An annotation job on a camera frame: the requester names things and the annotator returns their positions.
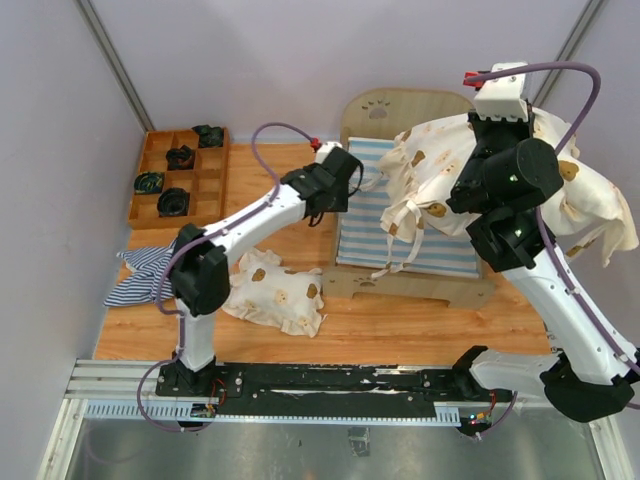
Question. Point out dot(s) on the blue striped cloth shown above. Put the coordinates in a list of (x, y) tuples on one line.
[(146, 266)]

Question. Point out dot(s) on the aluminium corner post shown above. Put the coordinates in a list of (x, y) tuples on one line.
[(585, 21), (108, 50)]

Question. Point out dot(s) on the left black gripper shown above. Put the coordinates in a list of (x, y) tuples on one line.
[(342, 201)]

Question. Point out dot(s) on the black rolled sock bottom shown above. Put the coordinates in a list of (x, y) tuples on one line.
[(174, 202)]

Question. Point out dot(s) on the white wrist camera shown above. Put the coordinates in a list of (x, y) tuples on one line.
[(324, 149), (501, 98)]

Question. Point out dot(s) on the black rolled sock middle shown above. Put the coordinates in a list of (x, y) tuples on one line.
[(182, 158)]

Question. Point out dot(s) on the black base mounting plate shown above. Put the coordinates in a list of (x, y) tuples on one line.
[(318, 391)]

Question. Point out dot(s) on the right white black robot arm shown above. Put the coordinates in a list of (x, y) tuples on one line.
[(508, 176)]

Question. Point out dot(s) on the black rolled sock top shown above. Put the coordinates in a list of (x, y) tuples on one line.
[(209, 136)]

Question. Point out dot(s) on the large bear print cushion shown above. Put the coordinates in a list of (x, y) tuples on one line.
[(427, 159)]

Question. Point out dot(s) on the small bear print pillow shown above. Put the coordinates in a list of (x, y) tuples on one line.
[(265, 292)]

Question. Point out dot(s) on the right aluminium corner post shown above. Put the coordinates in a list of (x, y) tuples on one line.
[(585, 21)]

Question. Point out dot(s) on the left aluminium corner post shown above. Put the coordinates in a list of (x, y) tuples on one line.
[(108, 50)]

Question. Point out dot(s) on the black green rolled sock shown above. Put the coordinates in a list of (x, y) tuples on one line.
[(149, 183)]

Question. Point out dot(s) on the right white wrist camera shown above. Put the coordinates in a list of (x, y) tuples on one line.
[(501, 98)]

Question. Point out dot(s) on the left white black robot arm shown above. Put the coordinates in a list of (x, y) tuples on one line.
[(198, 271)]

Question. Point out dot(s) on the aluminium rail frame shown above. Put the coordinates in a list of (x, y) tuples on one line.
[(175, 400)]

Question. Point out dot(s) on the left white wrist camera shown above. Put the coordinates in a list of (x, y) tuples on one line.
[(324, 149)]

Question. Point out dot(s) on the wooden compartment tray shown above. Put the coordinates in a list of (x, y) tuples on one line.
[(206, 182)]

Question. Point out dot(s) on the wooden pet bed frame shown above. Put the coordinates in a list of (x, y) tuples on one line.
[(382, 114)]

